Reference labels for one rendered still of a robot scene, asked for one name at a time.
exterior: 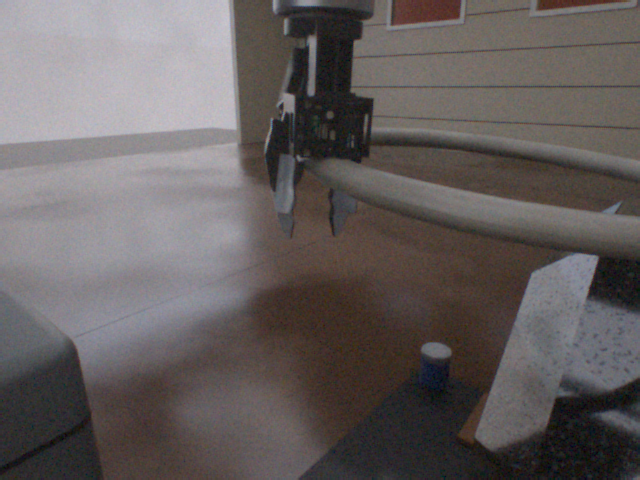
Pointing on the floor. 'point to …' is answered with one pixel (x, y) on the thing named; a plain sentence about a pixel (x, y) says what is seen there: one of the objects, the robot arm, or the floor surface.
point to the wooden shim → (472, 422)
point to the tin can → (434, 366)
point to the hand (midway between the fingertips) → (311, 223)
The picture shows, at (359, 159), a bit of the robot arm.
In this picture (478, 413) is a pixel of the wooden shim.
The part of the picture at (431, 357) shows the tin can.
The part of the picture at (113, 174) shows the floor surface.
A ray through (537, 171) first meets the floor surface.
